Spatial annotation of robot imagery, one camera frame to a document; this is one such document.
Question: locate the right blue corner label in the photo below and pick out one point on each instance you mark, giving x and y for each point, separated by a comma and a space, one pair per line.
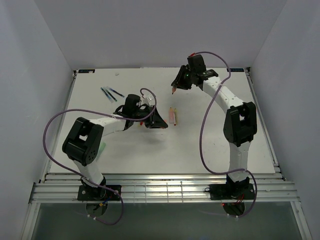
236, 70

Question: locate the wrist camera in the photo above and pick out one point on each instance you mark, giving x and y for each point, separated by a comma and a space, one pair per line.
196, 64
132, 103

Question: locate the blue corner label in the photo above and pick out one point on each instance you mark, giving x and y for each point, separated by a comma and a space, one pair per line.
86, 71
236, 70

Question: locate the green highlighter pen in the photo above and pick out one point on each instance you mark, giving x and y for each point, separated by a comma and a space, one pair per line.
102, 147

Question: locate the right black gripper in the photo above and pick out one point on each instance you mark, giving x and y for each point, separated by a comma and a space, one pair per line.
178, 82

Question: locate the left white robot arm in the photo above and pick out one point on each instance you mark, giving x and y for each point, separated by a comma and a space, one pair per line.
83, 140

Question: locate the left blue corner label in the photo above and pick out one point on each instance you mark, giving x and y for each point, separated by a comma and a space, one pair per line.
86, 71

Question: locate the aluminium rail frame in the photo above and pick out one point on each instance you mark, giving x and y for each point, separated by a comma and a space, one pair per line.
146, 187

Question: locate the pink pencil-shaped pen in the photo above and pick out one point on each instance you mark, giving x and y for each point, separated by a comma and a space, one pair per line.
171, 116

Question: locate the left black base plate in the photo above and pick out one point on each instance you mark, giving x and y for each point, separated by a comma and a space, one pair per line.
88, 193

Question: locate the thin yellow pen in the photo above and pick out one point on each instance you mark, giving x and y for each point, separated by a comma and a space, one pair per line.
175, 116

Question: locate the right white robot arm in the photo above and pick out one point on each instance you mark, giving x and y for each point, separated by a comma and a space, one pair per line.
240, 124

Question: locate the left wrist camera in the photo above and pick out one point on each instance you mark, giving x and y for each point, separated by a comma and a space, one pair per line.
132, 103

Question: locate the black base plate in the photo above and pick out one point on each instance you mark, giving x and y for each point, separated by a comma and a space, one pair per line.
224, 192
88, 193

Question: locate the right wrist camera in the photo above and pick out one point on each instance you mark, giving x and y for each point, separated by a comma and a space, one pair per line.
196, 64

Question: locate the orange highlighter pen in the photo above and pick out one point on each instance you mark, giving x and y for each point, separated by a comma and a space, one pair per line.
173, 90

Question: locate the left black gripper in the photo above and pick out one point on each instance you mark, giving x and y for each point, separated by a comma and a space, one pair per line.
154, 120

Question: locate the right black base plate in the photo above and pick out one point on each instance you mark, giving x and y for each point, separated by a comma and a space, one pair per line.
224, 192

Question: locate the blue pens cluster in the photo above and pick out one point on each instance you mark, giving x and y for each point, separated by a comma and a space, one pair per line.
111, 94

